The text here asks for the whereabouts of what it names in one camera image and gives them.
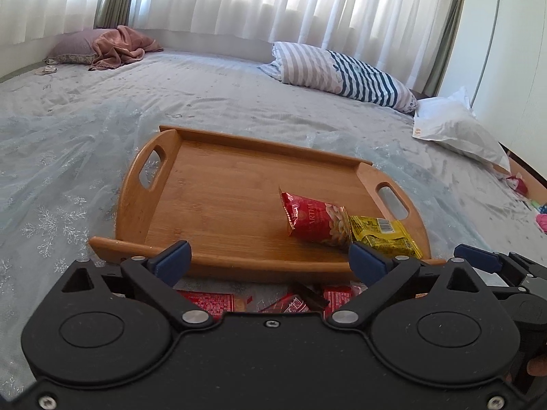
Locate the long red snack packet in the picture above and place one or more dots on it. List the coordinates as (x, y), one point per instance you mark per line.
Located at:
(290, 306)

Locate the small round trinkets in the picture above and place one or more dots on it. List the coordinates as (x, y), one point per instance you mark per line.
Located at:
(48, 70)

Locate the blue striped pillow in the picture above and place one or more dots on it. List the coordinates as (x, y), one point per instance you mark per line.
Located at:
(307, 66)

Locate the person's right hand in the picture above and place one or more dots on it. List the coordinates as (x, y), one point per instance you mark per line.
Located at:
(538, 367)

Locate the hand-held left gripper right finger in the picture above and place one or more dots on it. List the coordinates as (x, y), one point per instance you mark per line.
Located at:
(364, 262)

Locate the yellow snack packet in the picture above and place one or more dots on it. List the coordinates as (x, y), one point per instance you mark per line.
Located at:
(384, 235)

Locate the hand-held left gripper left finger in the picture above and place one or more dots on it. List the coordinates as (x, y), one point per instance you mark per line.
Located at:
(173, 261)

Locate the white sheer curtains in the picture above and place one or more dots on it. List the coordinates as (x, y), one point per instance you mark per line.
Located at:
(256, 0)

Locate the pink blanket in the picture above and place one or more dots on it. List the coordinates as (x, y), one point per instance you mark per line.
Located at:
(122, 47)

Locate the light blue snowflake bed sheet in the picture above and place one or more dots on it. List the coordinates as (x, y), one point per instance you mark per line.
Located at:
(64, 158)

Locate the thin red snack bar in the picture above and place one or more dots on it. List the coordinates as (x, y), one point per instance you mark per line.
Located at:
(339, 297)

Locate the purple pillow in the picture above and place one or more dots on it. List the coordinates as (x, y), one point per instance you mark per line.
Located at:
(77, 45)

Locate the red and white toy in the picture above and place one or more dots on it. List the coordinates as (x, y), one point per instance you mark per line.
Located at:
(517, 183)

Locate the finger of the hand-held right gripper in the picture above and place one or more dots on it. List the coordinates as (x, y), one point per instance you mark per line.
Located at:
(476, 257)

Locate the large red peanut packet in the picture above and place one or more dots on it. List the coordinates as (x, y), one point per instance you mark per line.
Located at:
(312, 222)

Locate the red snack packet clear end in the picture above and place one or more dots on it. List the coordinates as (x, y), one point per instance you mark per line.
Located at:
(209, 301)

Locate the dark brown snack bar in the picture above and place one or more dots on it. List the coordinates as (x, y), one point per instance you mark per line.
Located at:
(310, 297)

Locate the green curtain beside wall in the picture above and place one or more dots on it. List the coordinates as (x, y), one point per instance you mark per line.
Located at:
(448, 30)

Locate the colourful toy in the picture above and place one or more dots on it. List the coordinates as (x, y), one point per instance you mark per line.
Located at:
(540, 218)

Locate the white pillow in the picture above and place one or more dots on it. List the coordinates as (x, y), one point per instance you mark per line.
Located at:
(457, 128)

